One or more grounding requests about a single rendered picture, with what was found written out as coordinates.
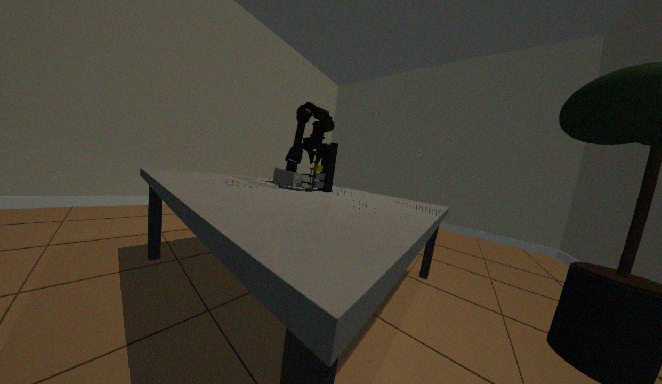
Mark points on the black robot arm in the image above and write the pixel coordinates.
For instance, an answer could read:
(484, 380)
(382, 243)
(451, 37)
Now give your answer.
(325, 124)

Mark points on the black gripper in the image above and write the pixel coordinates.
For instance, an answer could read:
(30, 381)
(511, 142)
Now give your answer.
(320, 148)

